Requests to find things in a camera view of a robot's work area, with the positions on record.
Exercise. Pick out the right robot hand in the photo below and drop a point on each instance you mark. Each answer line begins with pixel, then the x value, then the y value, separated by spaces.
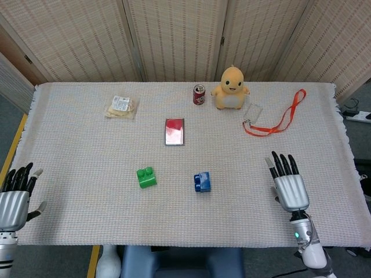
pixel 291 192

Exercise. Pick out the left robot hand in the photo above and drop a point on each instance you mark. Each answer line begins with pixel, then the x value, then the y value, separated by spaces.
pixel 13 207

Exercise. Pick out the blue toy brick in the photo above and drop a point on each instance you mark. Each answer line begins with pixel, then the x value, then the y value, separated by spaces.
pixel 203 182

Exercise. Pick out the green toy brick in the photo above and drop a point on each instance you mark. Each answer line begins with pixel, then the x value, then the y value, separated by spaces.
pixel 146 179

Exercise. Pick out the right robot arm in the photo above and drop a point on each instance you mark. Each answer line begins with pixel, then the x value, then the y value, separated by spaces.
pixel 308 243

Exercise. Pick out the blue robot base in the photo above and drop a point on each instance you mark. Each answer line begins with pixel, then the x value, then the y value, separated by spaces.
pixel 182 262

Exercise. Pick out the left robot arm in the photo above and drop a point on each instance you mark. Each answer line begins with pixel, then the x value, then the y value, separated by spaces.
pixel 7 252

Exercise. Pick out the clear badge holder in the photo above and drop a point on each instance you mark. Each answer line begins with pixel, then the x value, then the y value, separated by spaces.
pixel 252 113

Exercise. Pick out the white woven tablecloth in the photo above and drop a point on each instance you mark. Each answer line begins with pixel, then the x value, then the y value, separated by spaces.
pixel 203 214

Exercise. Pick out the white power strip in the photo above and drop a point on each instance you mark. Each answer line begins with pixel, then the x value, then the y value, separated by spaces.
pixel 359 116

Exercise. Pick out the white robot body part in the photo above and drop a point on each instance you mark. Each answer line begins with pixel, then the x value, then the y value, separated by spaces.
pixel 107 263

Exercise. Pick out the yellow plush toy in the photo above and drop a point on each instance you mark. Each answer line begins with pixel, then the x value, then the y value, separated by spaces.
pixel 230 92

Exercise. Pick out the red flat tin case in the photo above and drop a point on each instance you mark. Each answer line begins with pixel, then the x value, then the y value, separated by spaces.
pixel 174 131

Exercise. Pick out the red soda can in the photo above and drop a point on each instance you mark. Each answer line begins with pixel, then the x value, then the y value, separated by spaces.
pixel 199 95

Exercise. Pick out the clear snack bag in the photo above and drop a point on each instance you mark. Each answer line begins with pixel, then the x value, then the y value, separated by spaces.
pixel 121 107

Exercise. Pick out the woven folding screen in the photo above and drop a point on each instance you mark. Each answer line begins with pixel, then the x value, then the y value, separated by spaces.
pixel 179 40

